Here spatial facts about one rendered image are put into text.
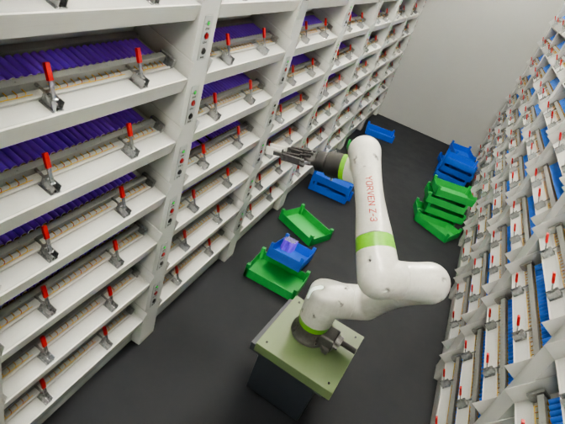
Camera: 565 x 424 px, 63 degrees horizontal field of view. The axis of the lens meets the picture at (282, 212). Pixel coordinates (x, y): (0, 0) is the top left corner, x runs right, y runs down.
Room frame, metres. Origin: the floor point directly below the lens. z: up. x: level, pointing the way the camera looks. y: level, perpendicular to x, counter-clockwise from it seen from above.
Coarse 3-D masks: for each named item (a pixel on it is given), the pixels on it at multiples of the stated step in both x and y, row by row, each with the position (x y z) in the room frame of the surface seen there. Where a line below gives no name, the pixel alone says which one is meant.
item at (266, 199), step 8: (272, 184) 2.55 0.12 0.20; (280, 184) 2.60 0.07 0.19; (264, 192) 2.43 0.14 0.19; (272, 192) 2.52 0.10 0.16; (280, 192) 2.57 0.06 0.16; (256, 200) 2.35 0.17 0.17; (264, 200) 2.39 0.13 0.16; (272, 200) 2.44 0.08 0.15; (248, 208) 2.24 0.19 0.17; (256, 208) 2.28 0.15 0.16; (264, 208) 2.32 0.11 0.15; (248, 216) 2.16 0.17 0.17; (256, 216) 2.21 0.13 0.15; (248, 224) 2.11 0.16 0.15; (240, 232) 2.06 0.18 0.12
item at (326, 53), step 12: (324, 12) 2.62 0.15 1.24; (336, 12) 2.61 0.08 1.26; (324, 48) 2.61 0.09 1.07; (324, 60) 2.60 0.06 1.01; (312, 84) 2.61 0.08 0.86; (300, 120) 2.61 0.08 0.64; (312, 120) 2.67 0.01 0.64; (300, 144) 2.59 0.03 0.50; (288, 180) 2.61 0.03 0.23; (276, 204) 2.60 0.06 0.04
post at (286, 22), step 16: (272, 16) 1.94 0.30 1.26; (288, 16) 1.92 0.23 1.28; (304, 16) 2.01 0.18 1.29; (288, 32) 1.92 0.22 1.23; (288, 48) 1.93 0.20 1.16; (272, 64) 1.92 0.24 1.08; (288, 64) 1.99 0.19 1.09; (272, 80) 1.92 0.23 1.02; (256, 112) 1.93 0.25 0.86; (240, 192) 1.92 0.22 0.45; (240, 208) 1.92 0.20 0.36; (240, 224) 1.99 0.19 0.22; (224, 256) 1.92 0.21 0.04
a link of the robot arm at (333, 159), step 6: (330, 156) 1.50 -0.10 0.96; (336, 156) 1.50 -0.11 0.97; (342, 156) 1.50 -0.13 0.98; (324, 162) 1.50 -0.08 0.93; (330, 162) 1.48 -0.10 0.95; (336, 162) 1.48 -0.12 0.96; (324, 168) 1.48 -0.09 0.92; (330, 168) 1.48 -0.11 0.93; (336, 168) 1.47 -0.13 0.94; (330, 174) 1.48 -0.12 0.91; (336, 174) 1.47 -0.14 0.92; (330, 180) 1.51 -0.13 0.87
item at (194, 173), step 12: (240, 120) 1.94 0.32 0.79; (252, 120) 1.93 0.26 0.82; (240, 132) 1.86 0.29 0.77; (252, 132) 1.92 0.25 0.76; (264, 132) 1.91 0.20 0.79; (252, 144) 1.85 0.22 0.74; (216, 156) 1.59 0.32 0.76; (228, 156) 1.64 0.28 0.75; (192, 168) 1.44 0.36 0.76; (216, 168) 1.57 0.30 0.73; (192, 180) 1.38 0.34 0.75
